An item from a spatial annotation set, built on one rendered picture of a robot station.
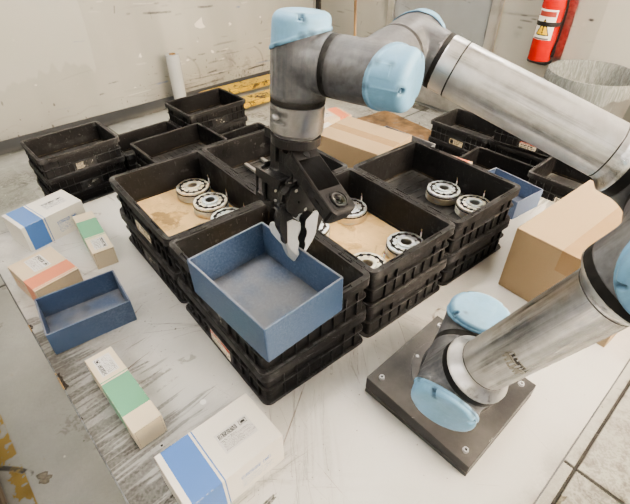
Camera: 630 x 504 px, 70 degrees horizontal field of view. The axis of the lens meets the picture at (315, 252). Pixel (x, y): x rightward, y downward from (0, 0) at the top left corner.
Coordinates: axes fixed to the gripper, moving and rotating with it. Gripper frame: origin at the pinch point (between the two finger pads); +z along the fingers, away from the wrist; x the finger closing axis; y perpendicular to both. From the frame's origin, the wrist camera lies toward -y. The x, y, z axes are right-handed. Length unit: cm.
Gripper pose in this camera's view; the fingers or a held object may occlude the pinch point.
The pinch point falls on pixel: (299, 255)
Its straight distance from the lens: 73.5
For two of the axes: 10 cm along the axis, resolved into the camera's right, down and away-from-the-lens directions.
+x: -7.5, 3.4, -5.7
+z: -0.7, 8.1, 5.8
